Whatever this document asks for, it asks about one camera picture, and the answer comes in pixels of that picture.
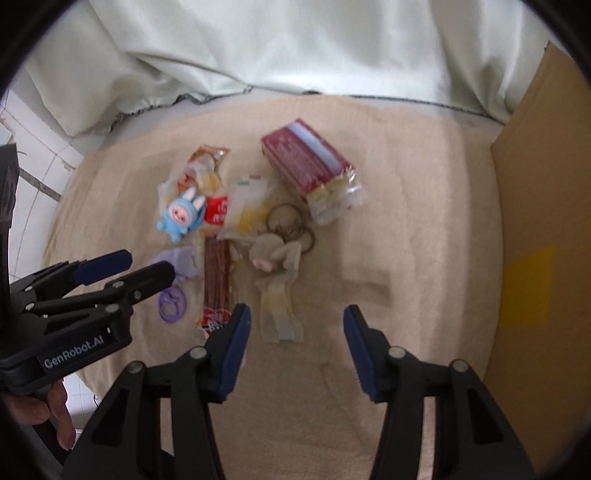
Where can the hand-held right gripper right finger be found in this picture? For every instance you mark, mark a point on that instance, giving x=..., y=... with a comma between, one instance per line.
x=362, y=350

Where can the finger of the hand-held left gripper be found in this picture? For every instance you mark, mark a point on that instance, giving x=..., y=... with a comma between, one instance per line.
x=101, y=265
x=147, y=277

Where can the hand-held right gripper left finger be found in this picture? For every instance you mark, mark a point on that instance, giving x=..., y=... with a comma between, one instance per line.
x=235, y=350

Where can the brown snack stick packet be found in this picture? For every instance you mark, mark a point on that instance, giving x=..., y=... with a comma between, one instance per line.
x=217, y=277

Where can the clear packet with yellow filling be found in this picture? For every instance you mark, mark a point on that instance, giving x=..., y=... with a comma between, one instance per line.
x=249, y=207

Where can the brown cardboard box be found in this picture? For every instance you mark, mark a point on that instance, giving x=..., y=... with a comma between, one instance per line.
x=545, y=184

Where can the person's left hand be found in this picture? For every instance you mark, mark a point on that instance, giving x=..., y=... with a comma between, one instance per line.
x=60, y=415

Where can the clear plastic snack packet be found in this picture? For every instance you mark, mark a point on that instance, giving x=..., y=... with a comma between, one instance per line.
x=277, y=314

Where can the red label clear snack packet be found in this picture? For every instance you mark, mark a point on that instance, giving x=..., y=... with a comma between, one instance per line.
x=217, y=210

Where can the dark grey panel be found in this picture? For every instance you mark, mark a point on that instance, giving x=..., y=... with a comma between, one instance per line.
x=8, y=207

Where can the beige towel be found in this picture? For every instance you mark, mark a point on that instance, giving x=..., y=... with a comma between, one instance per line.
x=415, y=230

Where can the orange clear snack packet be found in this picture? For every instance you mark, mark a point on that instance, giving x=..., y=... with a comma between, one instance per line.
x=207, y=159

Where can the maroon biscuit packet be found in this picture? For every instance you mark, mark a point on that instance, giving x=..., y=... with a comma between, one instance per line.
x=304, y=157

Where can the pale green curtain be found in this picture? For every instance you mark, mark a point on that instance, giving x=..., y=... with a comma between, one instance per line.
x=369, y=46
x=138, y=46

